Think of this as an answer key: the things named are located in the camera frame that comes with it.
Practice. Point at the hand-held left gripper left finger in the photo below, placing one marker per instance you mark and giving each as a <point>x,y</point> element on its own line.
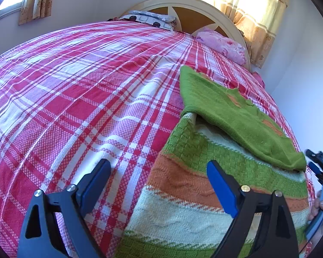
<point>93,185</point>

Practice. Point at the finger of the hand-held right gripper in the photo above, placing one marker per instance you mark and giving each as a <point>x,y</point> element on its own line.
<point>315,169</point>
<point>316,156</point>

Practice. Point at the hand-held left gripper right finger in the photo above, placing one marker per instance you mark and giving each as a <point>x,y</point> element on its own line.
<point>223,188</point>

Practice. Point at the green striped knit sweater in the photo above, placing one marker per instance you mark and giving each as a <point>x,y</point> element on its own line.
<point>204,166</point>

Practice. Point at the pink cloth at bed edge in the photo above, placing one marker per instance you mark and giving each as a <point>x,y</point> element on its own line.
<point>258,78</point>

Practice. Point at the red plaid bed sheet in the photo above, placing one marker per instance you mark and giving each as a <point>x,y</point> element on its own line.
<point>83,86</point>

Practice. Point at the pink floral pillow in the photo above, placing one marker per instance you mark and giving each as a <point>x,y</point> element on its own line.
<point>223,45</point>

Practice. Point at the wide beige floral curtain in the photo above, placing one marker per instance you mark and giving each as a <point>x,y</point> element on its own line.
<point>258,18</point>

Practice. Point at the dark red cloth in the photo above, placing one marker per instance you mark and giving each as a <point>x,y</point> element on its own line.
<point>113,19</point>

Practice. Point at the white patterned pillow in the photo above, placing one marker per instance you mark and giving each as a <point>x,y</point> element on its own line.
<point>148,18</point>

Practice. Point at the cream arched bed headboard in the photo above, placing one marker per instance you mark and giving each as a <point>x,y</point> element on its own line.
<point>193,13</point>

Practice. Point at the narrow beige floral curtain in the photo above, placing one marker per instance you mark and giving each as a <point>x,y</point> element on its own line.
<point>35,5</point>

